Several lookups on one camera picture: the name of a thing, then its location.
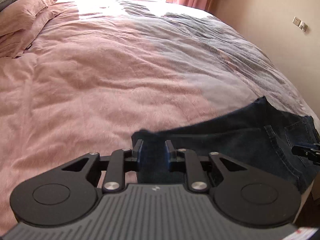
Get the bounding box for pink and grey bedspread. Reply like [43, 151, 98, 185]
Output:
[1, 1, 315, 233]

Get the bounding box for pink pillow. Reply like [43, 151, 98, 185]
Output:
[1, 0, 57, 58]

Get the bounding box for dark blue denim jeans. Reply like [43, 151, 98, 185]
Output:
[131, 97, 319, 193]

